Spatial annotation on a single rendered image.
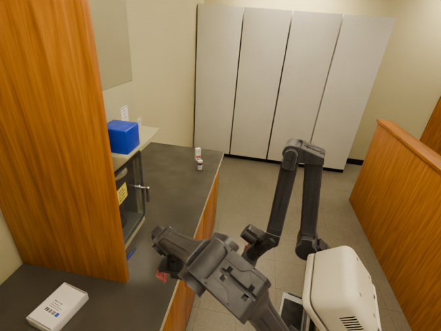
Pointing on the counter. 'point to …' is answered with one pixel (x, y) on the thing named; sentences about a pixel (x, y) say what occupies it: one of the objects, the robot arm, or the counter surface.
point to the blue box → (123, 136)
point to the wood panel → (57, 141)
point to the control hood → (145, 134)
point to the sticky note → (122, 193)
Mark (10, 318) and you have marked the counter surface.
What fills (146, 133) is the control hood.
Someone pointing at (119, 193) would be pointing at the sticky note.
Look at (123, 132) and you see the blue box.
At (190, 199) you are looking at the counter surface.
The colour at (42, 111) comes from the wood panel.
